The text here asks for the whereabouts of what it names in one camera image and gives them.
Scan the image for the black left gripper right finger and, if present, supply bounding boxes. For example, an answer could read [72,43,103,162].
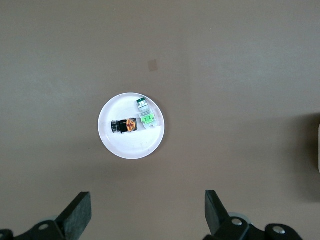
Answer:
[204,189,305,240]

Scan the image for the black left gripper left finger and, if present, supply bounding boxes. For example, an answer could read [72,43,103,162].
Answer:
[0,191,93,240]

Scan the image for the orange and black push-button switch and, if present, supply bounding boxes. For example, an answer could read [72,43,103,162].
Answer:
[110,117,139,135]

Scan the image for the white round plate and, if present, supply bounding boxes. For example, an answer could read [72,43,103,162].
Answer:
[97,92,167,160]

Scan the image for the white lidded storage box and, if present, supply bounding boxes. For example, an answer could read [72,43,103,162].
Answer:
[315,123,320,174]

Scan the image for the green and white push-button switch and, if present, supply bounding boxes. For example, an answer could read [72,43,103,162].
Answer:
[135,97,159,130]

